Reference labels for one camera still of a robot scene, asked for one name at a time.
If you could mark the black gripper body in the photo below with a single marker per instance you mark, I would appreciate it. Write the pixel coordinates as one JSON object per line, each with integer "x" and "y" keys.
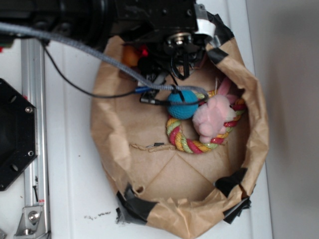
{"x": 176, "y": 55}

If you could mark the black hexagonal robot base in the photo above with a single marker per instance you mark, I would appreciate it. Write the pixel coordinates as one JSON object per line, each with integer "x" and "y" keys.
{"x": 17, "y": 134}

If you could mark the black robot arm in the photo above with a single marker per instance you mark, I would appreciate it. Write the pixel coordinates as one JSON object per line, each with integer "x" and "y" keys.
{"x": 159, "y": 35}

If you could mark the yellow rubber duck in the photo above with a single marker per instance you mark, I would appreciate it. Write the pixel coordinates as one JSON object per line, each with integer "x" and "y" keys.
{"x": 130, "y": 56}

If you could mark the blue rubber ball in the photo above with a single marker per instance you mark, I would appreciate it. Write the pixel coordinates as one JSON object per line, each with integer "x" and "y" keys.
{"x": 182, "y": 111}

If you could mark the pink plush bunny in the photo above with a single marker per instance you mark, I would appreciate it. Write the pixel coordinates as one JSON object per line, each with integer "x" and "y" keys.
{"x": 209, "y": 118}

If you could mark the brown paper bag bin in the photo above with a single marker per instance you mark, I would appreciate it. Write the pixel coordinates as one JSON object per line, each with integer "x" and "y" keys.
{"x": 184, "y": 194}

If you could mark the multicolour rope ring toy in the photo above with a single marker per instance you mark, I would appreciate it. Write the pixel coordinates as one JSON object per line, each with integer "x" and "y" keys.
{"x": 176, "y": 136}

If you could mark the aluminium extrusion rail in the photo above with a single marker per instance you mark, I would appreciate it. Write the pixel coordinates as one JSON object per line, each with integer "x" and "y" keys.
{"x": 36, "y": 186}

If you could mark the metal corner bracket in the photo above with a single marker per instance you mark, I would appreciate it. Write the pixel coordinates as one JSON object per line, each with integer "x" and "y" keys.
{"x": 31, "y": 225}

